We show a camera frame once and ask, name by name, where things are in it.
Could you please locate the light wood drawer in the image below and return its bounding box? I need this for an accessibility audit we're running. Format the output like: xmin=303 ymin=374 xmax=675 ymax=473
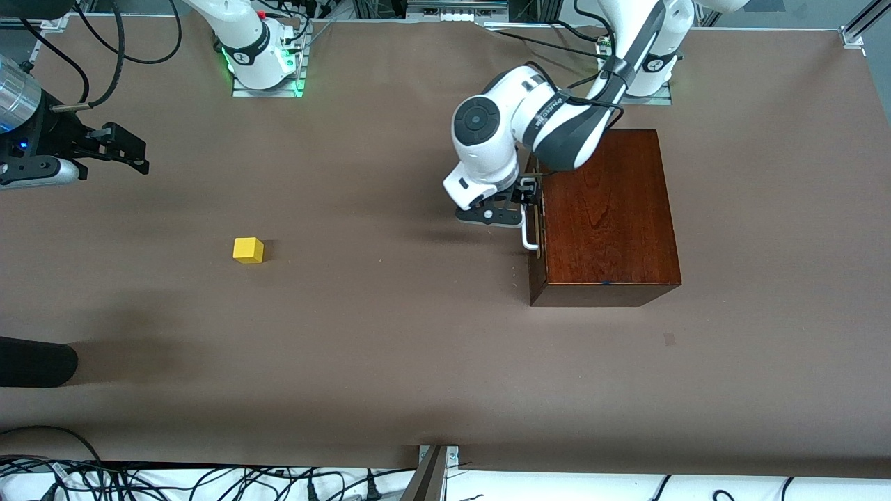
xmin=521 ymin=154 xmax=548 ymax=279

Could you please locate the dark brown wooden cabinet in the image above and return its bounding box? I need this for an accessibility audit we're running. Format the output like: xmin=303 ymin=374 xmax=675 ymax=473
xmin=527 ymin=129 xmax=682 ymax=308

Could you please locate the white power strip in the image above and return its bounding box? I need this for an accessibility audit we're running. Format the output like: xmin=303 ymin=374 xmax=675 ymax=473
xmin=407 ymin=0 xmax=509 ymax=22

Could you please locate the brown paper table cover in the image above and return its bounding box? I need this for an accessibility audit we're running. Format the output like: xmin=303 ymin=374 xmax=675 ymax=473
xmin=0 ymin=14 xmax=891 ymax=481

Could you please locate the black ribbed foam cylinder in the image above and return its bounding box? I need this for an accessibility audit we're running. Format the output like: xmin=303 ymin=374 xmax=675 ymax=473
xmin=0 ymin=337 xmax=79 ymax=388

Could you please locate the aluminium profile beam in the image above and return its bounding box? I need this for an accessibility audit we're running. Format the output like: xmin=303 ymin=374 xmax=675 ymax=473
xmin=398 ymin=445 xmax=460 ymax=501

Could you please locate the thin black looping cable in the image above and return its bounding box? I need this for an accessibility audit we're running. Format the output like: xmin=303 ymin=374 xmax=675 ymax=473
xmin=73 ymin=0 xmax=183 ymax=65

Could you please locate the thick black gripper cable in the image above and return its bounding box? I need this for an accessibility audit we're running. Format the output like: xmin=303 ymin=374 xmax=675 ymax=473
xmin=49 ymin=0 xmax=127 ymax=113

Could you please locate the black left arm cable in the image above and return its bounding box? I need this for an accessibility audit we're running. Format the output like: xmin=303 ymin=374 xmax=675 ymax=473
xmin=526 ymin=59 xmax=627 ymax=133

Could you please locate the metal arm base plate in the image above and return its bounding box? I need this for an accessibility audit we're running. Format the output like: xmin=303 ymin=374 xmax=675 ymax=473
xmin=232 ymin=38 xmax=308 ymax=98
xmin=599 ymin=42 xmax=674 ymax=106

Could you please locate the black floor cable loop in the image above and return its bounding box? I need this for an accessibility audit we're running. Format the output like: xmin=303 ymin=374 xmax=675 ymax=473
xmin=0 ymin=425 xmax=104 ymax=466

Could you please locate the black cable with white label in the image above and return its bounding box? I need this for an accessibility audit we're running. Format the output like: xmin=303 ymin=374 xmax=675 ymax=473
xmin=38 ymin=459 xmax=79 ymax=501

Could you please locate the black cable with plug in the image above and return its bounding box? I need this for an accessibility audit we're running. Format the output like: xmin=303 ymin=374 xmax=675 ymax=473
xmin=265 ymin=470 xmax=349 ymax=501
xmin=320 ymin=468 xmax=418 ymax=501

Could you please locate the aluminium frame corner bracket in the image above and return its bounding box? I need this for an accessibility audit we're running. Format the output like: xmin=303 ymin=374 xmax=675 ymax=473
xmin=840 ymin=0 xmax=891 ymax=49

